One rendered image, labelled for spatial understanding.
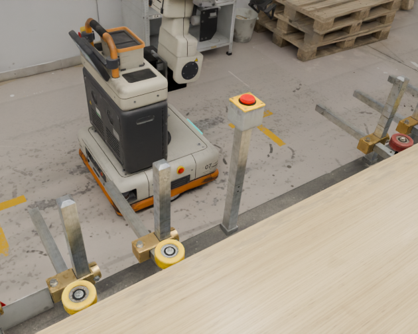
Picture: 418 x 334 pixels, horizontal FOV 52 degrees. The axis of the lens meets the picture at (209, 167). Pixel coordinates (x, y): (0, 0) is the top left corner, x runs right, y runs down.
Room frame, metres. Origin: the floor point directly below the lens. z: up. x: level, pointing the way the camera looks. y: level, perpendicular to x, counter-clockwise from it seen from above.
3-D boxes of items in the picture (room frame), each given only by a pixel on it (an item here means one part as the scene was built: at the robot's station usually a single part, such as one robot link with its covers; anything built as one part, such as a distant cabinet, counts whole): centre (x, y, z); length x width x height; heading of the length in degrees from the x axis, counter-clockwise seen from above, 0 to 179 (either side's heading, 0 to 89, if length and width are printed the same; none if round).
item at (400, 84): (1.42, -0.68, 0.86); 0.04 x 0.04 x 0.48; 37
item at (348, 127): (1.46, -0.59, 0.81); 0.43 x 0.03 x 0.04; 37
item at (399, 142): (1.31, -0.71, 0.85); 0.08 x 0.08 x 0.11
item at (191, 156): (1.99, 0.38, 0.16); 0.67 x 0.64 x 0.25; 127
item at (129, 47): (1.92, 0.47, 0.87); 0.23 x 0.15 x 0.11; 37
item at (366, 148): (1.40, -0.66, 0.81); 0.14 x 0.06 x 0.05; 127
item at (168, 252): (0.70, 0.08, 0.85); 0.08 x 0.08 x 0.11
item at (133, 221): (0.86, 0.20, 0.80); 0.43 x 0.03 x 0.04; 37
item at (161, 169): (0.81, 0.12, 0.88); 0.04 x 0.04 x 0.48; 37
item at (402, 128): (1.56, -0.86, 0.81); 0.14 x 0.06 x 0.05; 127
